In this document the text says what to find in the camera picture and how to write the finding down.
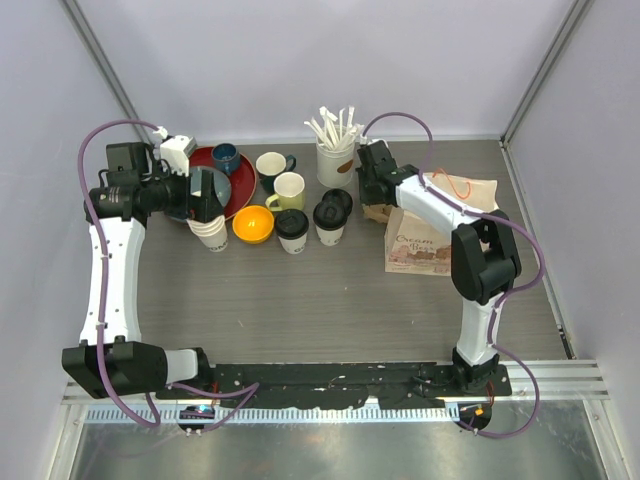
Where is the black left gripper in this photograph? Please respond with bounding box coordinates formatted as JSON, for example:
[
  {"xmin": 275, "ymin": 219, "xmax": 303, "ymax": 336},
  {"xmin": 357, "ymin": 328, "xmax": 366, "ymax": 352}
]
[{"xmin": 141, "ymin": 160, "xmax": 223, "ymax": 223}]

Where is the stack of white paper cups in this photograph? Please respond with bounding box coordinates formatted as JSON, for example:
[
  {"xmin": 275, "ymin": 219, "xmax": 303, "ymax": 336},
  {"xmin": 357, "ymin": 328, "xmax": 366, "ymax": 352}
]
[{"xmin": 187, "ymin": 215, "xmax": 228, "ymax": 253}]

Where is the cardboard cup carrier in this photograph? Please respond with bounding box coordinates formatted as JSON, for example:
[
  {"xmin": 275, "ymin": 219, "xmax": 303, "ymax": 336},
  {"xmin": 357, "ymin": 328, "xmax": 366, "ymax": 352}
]
[{"xmin": 362, "ymin": 204, "xmax": 394, "ymax": 224}]

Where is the stack of black lids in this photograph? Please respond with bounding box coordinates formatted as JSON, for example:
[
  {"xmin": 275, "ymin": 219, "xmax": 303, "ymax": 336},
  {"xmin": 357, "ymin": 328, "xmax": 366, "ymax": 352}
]
[{"xmin": 322, "ymin": 188, "xmax": 353, "ymax": 216}]

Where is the black cup lid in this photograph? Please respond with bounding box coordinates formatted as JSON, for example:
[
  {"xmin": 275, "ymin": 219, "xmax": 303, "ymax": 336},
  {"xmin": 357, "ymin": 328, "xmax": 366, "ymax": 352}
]
[
  {"xmin": 274, "ymin": 209, "xmax": 309, "ymax": 240},
  {"xmin": 313, "ymin": 200, "xmax": 348, "ymax": 231}
]

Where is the brown paper bag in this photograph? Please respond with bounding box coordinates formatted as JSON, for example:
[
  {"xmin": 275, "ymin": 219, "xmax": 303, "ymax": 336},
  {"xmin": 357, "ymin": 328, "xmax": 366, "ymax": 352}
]
[{"xmin": 384, "ymin": 168, "xmax": 499, "ymax": 276}]

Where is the white paper cup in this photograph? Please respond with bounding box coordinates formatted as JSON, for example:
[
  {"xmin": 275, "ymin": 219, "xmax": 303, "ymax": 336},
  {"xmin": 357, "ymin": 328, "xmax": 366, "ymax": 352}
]
[
  {"xmin": 316, "ymin": 226, "xmax": 345, "ymax": 246},
  {"xmin": 278, "ymin": 234, "xmax": 307, "ymax": 255}
]

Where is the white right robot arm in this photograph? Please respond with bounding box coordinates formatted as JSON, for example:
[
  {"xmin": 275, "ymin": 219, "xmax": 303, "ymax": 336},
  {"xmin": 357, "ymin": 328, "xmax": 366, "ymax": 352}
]
[{"xmin": 357, "ymin": 140, "xmax": 522, "ymax": 395}]

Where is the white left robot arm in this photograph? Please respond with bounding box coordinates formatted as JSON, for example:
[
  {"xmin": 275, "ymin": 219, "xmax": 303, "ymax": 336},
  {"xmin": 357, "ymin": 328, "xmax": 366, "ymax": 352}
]
[{"xmin": 62, "ymin": 135, "xmax": 228, "ymax": 399}]

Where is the blue-grey plate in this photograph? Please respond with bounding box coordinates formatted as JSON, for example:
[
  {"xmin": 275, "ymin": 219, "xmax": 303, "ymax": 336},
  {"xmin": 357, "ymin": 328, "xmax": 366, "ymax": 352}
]
[{"xmin": 165, "ymin": 166, "xmax": 231, "ymax": 223}]

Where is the red round tray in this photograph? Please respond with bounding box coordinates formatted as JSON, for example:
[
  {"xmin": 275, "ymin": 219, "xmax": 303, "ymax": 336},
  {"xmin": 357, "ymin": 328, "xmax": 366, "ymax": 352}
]
[{"xmin": 190, "ymin": 147, "xmax": 258, "ymax": 221}]

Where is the white straw holder cup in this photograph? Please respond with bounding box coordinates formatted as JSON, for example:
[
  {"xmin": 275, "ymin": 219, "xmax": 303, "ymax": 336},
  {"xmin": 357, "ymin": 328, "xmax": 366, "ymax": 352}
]
[{"xmin": 316, "ymin": 141, "xmax": 355, "ymax": 188}]

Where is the orange bowl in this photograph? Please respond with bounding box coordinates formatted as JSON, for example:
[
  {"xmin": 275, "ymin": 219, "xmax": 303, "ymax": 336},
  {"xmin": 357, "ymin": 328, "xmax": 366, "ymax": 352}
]
[{"xmin": 232, "ymin": 205, "xmax": 274, "ymax": 244}]

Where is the small blue cup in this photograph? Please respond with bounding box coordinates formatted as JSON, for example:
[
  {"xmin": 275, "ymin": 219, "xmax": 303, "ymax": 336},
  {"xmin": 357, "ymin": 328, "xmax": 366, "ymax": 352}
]
[{"xmin": 211, "ymin": 143, "xmax": 241, "ymax": 176}]

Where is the dark green mug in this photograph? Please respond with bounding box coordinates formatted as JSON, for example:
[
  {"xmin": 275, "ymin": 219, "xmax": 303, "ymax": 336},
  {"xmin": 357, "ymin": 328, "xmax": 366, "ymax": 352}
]
[{"xmin": 255, "ymin": 152, "xmax": 297, "ymax": 195}]

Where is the pale green mug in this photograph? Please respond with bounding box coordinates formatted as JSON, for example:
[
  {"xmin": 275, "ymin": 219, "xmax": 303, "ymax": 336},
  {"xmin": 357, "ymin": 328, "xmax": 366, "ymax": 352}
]
[{"xmin": 265, "ymin": 172, "xmax": 306, "ymax": 212}]

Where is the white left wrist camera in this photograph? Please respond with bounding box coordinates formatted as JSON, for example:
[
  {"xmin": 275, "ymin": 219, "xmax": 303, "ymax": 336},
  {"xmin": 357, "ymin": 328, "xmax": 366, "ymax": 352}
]
[{"xmin": 153, "ymin": 126, "xmax": 197, "ymax": 177}]

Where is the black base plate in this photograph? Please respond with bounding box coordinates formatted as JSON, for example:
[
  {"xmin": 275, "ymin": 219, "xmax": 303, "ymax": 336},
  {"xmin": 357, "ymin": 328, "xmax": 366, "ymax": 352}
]
[{"xmin": 184, "ymin": 362, "xmax": 512, "ymax": 410}]

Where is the slotted cable duct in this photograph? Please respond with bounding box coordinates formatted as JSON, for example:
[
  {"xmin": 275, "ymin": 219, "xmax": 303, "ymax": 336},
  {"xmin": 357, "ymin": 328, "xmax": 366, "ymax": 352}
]
[{"xmin": 84, "ymin": 404, "xmax": 461, "ymax": 424}]

